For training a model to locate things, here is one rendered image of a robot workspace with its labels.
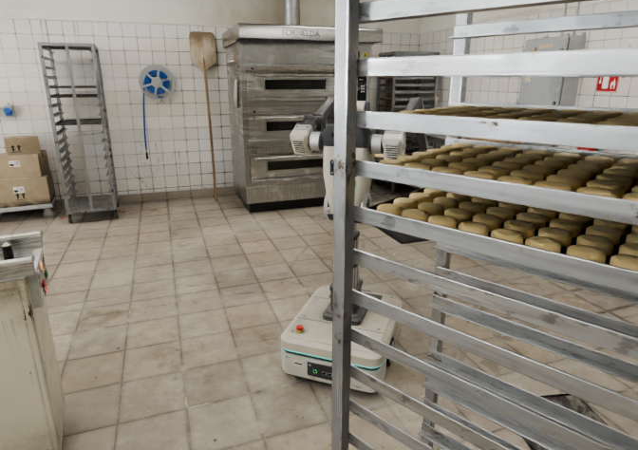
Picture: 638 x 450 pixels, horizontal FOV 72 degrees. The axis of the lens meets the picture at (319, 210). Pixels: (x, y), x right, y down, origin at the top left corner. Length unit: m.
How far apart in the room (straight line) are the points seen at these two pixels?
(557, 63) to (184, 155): 5.45
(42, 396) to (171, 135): 4.28
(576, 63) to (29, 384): 1.88
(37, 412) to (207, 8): 4.81
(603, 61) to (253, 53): 4.43
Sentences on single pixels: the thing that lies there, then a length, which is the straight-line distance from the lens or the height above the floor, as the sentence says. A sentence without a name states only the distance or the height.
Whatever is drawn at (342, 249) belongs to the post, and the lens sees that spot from 0.86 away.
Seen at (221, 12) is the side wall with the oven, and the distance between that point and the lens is 5.93.
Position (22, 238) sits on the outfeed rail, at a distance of 2.07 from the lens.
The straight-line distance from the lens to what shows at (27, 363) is 1.94.
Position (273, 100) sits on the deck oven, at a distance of 4.88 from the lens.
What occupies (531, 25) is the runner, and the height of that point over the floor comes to 1.59.
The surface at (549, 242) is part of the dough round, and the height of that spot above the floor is 1.24.
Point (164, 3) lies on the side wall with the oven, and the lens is 5.88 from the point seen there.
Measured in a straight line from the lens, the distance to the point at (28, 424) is 2.08.
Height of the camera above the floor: 1.48
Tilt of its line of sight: 17 degrees down
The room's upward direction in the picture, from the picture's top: straight up
